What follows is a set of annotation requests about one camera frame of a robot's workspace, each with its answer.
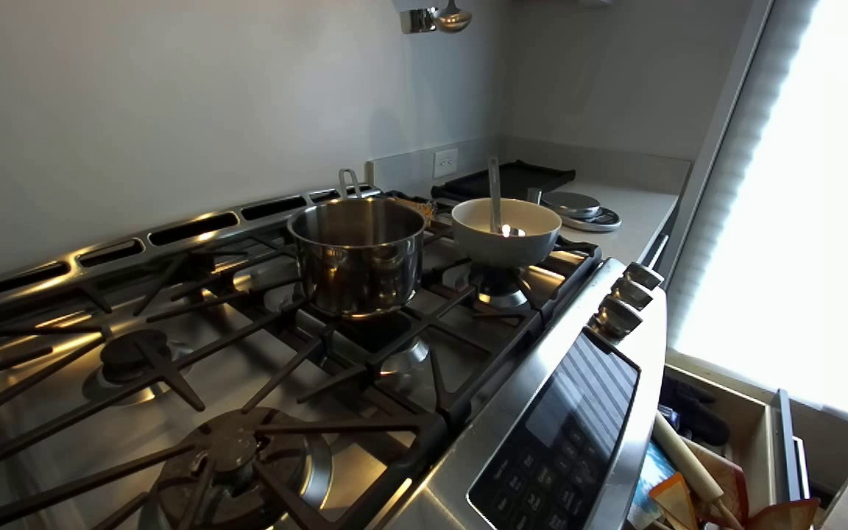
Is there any open kitchen drawer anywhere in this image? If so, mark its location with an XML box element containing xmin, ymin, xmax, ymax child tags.
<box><xmin>639</xmin><ymin>357</ymin><xmax>848</xmax><ymax>530</ymax></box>

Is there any stainless steel pot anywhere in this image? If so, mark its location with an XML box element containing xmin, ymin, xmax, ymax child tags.
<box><xmin>282</xmin><ymin>164</ymin><xmax>429</xmax><ymax>324</ymax></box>

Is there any black cast iron grate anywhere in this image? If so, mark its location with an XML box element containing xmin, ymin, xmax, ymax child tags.
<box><xmin>274</xmin><ymin>187</ymin><xmax>608</xmax><ymax>426</ymax></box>
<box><xmin>0</xmin><ymin>243</ymin><xmax>464</xmax><ymax>530</ymax></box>

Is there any white ceramic bowl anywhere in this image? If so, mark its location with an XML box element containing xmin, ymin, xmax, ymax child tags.
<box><xmin>448</xmin><ymin>193</ymin><xmax>564</xmax><ymax>270</ymax></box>

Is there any metal spoon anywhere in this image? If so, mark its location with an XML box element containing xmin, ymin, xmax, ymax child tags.
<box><xmin>485</xmin><ymin>155</ymin><xmax>530</xmax><ymax>242</ymax></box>

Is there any black counter mat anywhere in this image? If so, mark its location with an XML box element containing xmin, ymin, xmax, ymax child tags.
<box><xmin>427</xmin><ymin>158</ymin><xmax>580</xmax><ymax>206</ymax></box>

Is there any round metal pot lid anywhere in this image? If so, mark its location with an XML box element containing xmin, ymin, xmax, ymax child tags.
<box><xmin>539</xmin><ymin>186</ymin><xmax>626</xmax><ymax>236</ymax></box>

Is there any silver stove knob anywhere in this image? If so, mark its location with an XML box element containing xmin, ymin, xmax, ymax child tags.
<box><xmin>608</xmin><ymin>273</ymin><xmax>656</xmax><ymax>314</ymax></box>
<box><xmin>626</xmin><ymin>258</ymin><xmax>667</xmax><ymax>293</ymax></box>
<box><xmin>589</xmin><ymin>293</ymin><xmax>645</xmax><ymax>345</ymax></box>

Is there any black stove control panel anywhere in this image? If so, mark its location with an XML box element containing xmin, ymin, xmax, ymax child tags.
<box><xmin>464</xmin><ymin>330</ymin><xmax>645</xmax><ymax>530</ymax></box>

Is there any stainless steel gas stove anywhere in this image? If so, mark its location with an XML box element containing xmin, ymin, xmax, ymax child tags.
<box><xmin>0</xmin><ymin>180</ymin><xmax>672</xmax><ymax>530</ymax></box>

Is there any shiny hanging ladle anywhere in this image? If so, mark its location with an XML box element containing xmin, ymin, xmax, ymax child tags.
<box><xmin>436</xmin><ymin>0</ymin><xmax>473</xmax><ymax>36</ymax></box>

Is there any large black burner cap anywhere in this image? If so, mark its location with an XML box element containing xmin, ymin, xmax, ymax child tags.
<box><xmin>151</xmin><ymin>407</ymin><xmax>336</xmax><ymax>530</ymax></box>

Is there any black round burner cap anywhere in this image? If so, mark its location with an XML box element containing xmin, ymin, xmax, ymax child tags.
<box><xmin>98</xmin><ymin>327</ymin><xmax>184</xmax><ymax>389</ymax></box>

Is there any blue white patterned cloth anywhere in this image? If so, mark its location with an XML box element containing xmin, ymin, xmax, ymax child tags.
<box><xmin>626</xmin><ymin>438</ymin><xmax>676</xmax><ymax>524</ymax></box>

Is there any wooden rolling pin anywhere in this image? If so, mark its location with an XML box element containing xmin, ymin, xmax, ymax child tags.
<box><xmin>648</xmin><ymin>408</ymin><xmax>747</xmax><ymax>530</ymax></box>

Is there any tan orange-edged pot holder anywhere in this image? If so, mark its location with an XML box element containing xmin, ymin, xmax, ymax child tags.
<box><xmin>648</xmin><ymin>468</ymin><xmax>823</xmax><ymax>530</ymax></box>

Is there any white window blind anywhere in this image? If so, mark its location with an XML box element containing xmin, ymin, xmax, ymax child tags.
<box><xmin>672</xmin><ymin>0</ymin><xmax>848</xmax><ymax>426</ymax></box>

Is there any white wall outlet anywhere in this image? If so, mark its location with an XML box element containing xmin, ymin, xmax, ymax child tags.
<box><xmin>429</xmin><ymin>143</ymin><xmax>461</xmax><ymax>180</ymax></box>

